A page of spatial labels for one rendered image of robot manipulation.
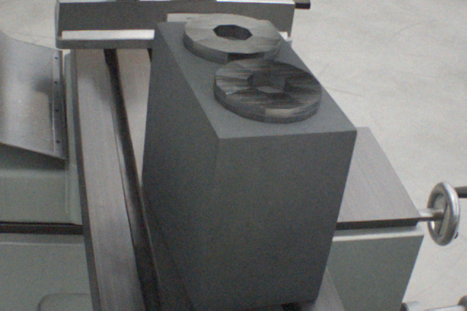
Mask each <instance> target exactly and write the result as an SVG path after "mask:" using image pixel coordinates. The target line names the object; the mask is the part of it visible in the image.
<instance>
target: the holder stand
mask: <svg viewBox="0 0 467 311"><path fill-rule="evenodd" d="M356 137H357V128H356V127H355V126H354V124H353V123H352V122H351V120H350V119H349V118H348V117H347V115H346V114H345V113H344V112H343V111H342V110H341V108H340V107H339V106H338V105H337V103H336V102H335V101H334V99H333V98H332V97H331V95H330V94H329V93H328V91H327V90H326V89H324V87H323V86H322V85H321V83H320V82H319V81H318V79H317V78H316V77H315V75H314V74H312V73H311V71H310V70H309V69H308V66H307V65H306V64H305V63H304V62H303V61H302V60H301V59H300V58H299V57H298V54H297V53H296V52H295V51H294V49H293V48H292V47H291V46H290V45H289V44H288V43H287V42H286V41H285V38H284V37H283V36H282V35H281V33H279V32H278V31H277V30H276V29H275V27H274V26H273V25H272V24H271V22H270V21H267V20H257V19H255V18H249V17H246V16H242V15H233V14H222V13H217V14H208V15H201V16H198V17H196V18H194V19H192V20H190V21H189V22H158V23H156V25H155V33H154V34H153V53H152V63H151V66H150V82H149V91H148V102H147V121H146V122H145V131H144V150H143V160H142V182H143V184H144V187H145V190H146V193H147V196H148V198H149V200H150V203H151V204H152V207H153V210H154V212H155V216H156V218H157V220H158V224H159V226H160V227H161V230H162V232H163V235H164V237H165V240H166V244H167V245H168V248H169V249H170V251H171V254H172V257H173V259H174V262H175V264H176V267H177V268H178V270H179V273H180V276H181V278H182V281H183V283H184V286H185V289H186V291H187V292H188V295H189V297H190V300H191V302H192V305H193V308H194V310H195V311H234V310H245V309H252V308H258V307H269V306H275V305H281V304H287V303H293V302H305V301H311V300H315V299H316V298H317V297H318V296H319V292H320V286H321V283H322V279H323V277H324V273H325V268H326V264H327V260H328V256H329V254H330V250H331V244H332V241H333V234H335V230H336V224H337V220H338V216H339V210H340V207H341V203H342V200H343V195H344V189H345V186H346V181H347V175H348V172H349V170H350V165H351V161H352V154H353V151H354V147H355V140H356Z"/></svg>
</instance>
